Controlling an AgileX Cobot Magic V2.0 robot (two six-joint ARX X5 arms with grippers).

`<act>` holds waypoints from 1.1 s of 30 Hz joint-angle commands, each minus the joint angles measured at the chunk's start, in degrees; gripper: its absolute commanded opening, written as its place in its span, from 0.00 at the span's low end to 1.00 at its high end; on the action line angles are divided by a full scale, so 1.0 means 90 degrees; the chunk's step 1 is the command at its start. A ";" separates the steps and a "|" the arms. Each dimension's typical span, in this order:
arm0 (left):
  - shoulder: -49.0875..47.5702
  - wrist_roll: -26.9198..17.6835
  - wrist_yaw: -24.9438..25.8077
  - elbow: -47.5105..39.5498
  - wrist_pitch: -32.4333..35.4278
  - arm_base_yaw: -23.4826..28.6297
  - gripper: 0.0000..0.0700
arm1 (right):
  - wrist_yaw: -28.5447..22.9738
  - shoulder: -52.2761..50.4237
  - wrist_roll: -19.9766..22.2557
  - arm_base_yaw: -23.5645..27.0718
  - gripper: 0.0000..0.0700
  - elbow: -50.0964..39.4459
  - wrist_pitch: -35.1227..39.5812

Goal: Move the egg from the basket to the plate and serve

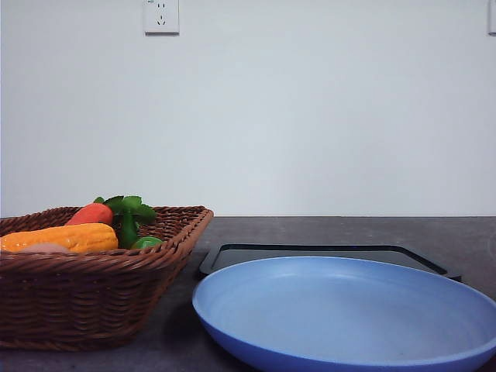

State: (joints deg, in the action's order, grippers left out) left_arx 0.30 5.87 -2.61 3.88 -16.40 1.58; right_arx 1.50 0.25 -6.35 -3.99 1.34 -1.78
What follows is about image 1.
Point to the blue round plate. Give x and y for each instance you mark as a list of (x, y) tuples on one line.
[(350, 314)]

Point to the pinkish brown egg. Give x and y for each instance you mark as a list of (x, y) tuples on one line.
[(44, 248)]

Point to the brown woven wicker basket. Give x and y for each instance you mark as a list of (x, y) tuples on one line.
[(93, 300)]

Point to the black rectangular tray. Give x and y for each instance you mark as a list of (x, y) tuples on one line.
[(233, 254)]

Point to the green toy pepper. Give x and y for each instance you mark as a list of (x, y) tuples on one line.
[(148, 241)]

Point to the green toy leafy vegetable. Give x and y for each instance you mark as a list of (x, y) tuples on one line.
[(127, 212)]

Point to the orange toy carrot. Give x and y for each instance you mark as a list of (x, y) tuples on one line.
[(96, 212)]

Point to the yellow toy corn cob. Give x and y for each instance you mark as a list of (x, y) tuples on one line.
[(77, 238)]

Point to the white wall power outlet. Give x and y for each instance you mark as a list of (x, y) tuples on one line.
[(161, 18)]

